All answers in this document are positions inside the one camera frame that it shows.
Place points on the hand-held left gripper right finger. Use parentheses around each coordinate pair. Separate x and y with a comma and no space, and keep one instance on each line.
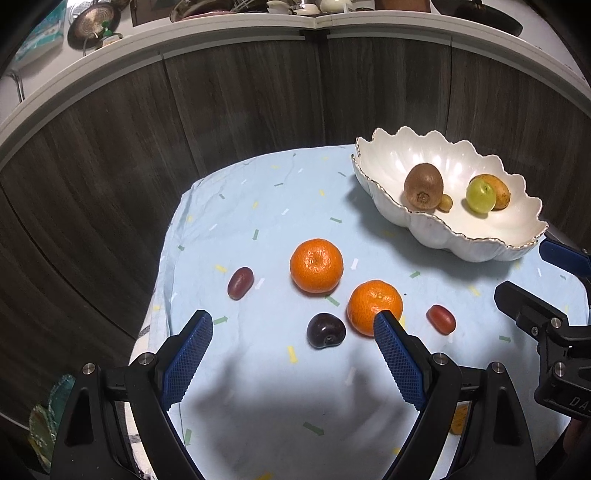
(399,360)

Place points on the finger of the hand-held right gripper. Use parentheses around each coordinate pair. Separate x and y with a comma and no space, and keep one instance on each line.
(565,261)
(526,307)

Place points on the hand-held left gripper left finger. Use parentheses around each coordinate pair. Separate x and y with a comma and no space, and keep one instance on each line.
(187,360)

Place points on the red grape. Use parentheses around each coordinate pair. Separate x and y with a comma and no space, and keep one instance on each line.
(240,283)
(441,318)

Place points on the orange tangerine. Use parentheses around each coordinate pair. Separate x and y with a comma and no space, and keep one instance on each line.
(316,265)
(369,300)

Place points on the dark purple plum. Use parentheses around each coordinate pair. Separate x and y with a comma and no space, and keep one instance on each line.
(326,330)

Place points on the yellow mango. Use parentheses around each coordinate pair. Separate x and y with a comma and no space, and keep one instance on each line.
(502,194)

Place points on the green apple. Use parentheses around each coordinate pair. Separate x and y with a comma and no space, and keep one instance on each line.
(480,196)

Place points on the small brown kiwi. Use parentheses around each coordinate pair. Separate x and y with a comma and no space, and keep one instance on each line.
(446,203)

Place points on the white scalloped bowl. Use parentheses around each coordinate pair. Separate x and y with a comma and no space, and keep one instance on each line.
(461,152)

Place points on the large brown kiwi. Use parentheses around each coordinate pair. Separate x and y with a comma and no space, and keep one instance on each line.
(423,184)

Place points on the teal round cover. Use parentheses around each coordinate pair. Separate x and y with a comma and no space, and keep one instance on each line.
(62,387)

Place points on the light blue patterned tablecloth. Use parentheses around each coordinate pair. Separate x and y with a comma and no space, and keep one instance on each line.
(277,207)

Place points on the black wok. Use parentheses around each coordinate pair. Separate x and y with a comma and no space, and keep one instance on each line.
(475,18)

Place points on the brown wooden cutting board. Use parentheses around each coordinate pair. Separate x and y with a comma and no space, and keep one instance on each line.
(401,3)

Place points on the white kitchen countertop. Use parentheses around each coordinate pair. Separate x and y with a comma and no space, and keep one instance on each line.
(231,32)

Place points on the green dish soap bottle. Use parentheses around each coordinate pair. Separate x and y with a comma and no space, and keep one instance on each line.
(107,37)

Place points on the white teapot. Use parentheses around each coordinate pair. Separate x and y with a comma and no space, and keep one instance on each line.
(333,5)

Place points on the hanging frying pan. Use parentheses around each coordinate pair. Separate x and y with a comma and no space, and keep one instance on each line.
(94,23)

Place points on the stacked metal bowls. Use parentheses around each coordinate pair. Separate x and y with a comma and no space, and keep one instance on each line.
(198,9)

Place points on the teal tissue pack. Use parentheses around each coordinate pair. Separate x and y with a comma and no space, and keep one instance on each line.
(39,41)

